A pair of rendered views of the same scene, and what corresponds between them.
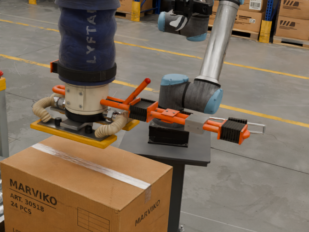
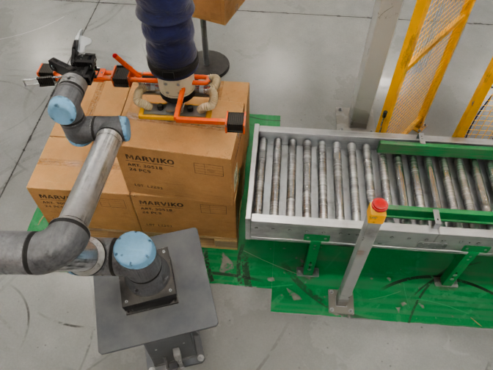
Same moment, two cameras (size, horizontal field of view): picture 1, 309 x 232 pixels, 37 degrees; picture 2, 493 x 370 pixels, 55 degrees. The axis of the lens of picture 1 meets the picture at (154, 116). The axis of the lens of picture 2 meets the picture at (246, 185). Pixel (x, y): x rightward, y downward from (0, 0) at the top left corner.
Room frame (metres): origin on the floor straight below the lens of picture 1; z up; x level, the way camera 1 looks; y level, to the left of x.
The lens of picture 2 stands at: (3.42, 0.01, 2.68)
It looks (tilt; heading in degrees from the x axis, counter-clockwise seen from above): 53 degrees down; 160
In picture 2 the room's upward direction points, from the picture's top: straight up
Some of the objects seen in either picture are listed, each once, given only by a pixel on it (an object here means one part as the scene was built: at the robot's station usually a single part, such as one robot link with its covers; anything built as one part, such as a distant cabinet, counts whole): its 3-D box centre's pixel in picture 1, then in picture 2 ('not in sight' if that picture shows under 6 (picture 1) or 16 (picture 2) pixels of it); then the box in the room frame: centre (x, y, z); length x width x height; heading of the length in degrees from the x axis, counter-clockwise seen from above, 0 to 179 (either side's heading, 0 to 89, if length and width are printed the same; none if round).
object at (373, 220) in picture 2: (2, 154); (356, 263); (2.55, 0.93, 0.50); 0.07 x 0.07 x 1.00; 66
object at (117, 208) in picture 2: not in sight; (152, 150); (1.30, 0.11, 0.34); 1.20 x 1.00 x 0.40; 66
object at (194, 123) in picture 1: (196, 124); not in sight; (1.53, -0.15, 1.23); 0.07 x 0.07 x 0.04; 66
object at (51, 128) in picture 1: (72, 128); not in sight; (1.63, 0.31, 1.14); 0.34 x 0.10 x 0.05; 66
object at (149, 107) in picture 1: (143, 109); (122, 75); (1.62, 0.04, 1.24); 0.10 x 0.08 x 0.06; 156
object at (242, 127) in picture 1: (232, 131); (49, 71); (1.47, -0.27, 1.24); 0.08 x 0.07 x 0.05; 66
